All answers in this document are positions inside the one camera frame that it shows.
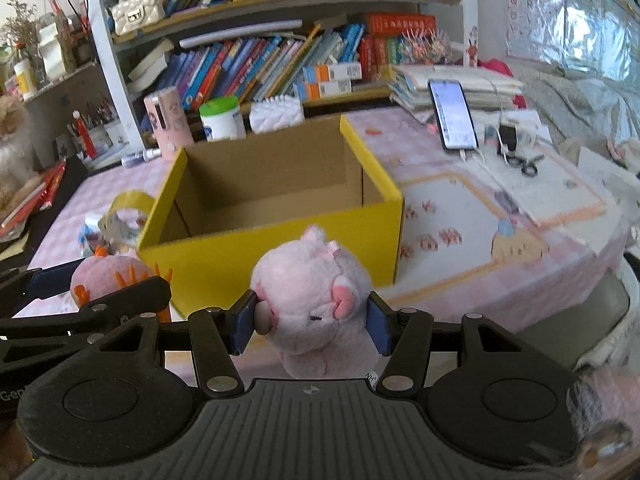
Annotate pink alphabet poster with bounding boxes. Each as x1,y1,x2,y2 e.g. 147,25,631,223
505,0,568,61

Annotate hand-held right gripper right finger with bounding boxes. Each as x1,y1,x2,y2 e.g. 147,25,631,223
366,292,547,397

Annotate yellow cardboard box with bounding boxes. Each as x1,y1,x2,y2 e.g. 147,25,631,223
136,114,405,320

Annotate red folder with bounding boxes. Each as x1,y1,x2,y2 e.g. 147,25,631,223
0,157,68,233

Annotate red white figure pen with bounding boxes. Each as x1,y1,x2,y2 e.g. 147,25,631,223
72,110,97,159

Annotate dried flower bouquet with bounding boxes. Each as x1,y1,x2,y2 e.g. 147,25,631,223
0,0,43,58

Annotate red boxed book set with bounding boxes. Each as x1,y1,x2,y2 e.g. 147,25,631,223
361,12,437,81

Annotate stack of notebooks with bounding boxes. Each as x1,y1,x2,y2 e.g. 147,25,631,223
390,64,526,111

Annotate black scissors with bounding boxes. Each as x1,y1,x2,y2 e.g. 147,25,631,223
505,154,545,177

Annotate orange fluffy cat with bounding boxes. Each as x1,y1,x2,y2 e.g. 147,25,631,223
0,95,36,188

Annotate white thick book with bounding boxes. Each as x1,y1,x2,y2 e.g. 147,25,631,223
127,37,174,93

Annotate pink humidifier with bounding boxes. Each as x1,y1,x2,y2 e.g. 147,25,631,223
143,87,194,153

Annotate white wooden bookshelf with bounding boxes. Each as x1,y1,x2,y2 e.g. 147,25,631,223
80,0,478,133

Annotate paper sheets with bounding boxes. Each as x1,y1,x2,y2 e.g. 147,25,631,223
577,145,640,203

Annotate orange white carton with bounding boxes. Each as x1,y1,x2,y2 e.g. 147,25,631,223
302,62,363,82
295,80,352,101

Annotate white pearl handbag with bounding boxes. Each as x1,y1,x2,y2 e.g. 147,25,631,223
111,0,165,36

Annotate blue toy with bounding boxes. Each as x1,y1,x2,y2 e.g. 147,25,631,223
76,225,101,256

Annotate grey quilted blanket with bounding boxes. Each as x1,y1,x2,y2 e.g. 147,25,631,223
517,65,640,186

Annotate white ruffled pouch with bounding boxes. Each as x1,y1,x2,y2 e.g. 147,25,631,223
249,96,305,135

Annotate white plastic chair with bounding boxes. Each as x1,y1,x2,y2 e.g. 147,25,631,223
515,260,640,373

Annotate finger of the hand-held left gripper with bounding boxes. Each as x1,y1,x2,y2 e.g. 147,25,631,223
0,262,81,308
0,276,173,361

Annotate pink plush with orange spikes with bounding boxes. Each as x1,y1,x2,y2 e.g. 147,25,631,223
70,245,173,323

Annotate pink checked tablecloth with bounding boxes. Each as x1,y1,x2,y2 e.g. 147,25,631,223
12,107,631,335

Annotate white jar green lid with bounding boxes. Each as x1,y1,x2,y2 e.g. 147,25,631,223
199,98,247,142

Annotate row of picture books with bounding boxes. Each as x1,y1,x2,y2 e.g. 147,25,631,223
165,22,371,111

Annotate white pen holder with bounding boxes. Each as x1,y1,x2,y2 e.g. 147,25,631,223
80,120,127,157

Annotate smartphone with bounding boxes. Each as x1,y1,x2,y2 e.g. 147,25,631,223
427,79,479,152

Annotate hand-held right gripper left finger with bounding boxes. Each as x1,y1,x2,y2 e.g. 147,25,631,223
92,290,259,394

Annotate small spray bottle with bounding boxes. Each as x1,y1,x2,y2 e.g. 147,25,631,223
121,148,162,167

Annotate pink plush pig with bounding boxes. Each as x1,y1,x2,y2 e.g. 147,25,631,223
250,225,373,379

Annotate white long tube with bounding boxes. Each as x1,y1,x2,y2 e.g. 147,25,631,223
179,20,303,50

